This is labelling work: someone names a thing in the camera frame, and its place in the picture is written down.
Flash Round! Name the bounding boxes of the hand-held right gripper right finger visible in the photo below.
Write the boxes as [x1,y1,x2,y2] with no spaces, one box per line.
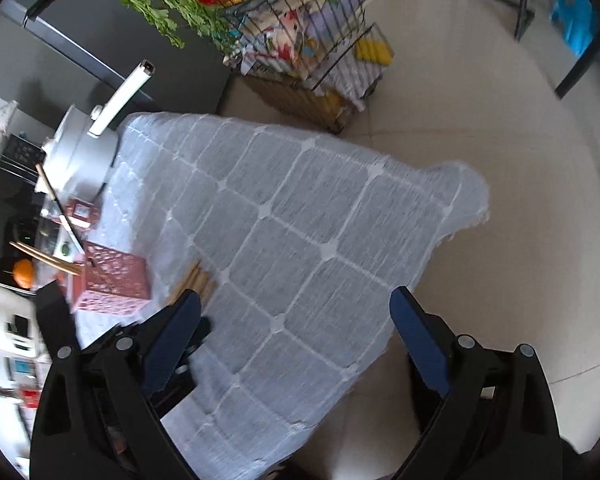
[390,286,564,480]

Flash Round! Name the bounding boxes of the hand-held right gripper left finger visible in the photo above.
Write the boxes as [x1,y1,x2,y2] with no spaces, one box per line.
[30,289,202,480]

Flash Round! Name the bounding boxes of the black dining chair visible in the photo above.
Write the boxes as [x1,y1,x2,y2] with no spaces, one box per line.
[442,0,535,42]

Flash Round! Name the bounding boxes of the orange fruit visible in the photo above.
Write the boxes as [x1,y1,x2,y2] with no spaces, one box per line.
[12,258,35,289]

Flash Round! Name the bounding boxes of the white electric cooking pot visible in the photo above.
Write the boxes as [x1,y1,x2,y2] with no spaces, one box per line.
[41,59,157,202]

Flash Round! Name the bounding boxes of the dark grey fridge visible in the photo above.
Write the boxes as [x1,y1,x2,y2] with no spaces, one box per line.
[0,0,233,127]

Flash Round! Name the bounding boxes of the black wire storage rack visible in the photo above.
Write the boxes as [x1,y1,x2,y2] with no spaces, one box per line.
[215,0,397,136]

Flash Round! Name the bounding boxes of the white countertop appliance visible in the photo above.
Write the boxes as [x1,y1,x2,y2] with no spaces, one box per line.
[0,280,43,361]

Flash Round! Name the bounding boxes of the yellow packet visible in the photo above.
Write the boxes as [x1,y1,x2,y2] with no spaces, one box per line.
[355,39,395,67]

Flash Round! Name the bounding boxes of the grey checked tablecloth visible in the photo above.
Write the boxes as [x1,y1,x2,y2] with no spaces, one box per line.
[72,110,492,480]

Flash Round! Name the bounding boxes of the black microwave oven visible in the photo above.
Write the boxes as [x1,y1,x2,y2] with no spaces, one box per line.
[0,132,47,281]

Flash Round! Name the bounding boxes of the pink perforated utensil holder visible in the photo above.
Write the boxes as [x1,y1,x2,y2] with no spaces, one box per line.
[69,240,152,317]

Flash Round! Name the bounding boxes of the bundle of wooden chopsticks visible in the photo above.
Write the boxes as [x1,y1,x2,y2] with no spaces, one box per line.
[9,162,88,278]

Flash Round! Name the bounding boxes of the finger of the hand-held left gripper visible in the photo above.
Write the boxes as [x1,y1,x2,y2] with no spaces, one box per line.
[34,280,80,357]

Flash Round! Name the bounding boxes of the single brown chopstick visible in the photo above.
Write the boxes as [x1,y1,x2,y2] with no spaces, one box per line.
[197,271,216,307]
[182,266,208,302]
[168,259,202,307]

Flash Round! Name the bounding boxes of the stack of colourful packets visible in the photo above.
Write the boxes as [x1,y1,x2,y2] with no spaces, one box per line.
[220,0,381,111]

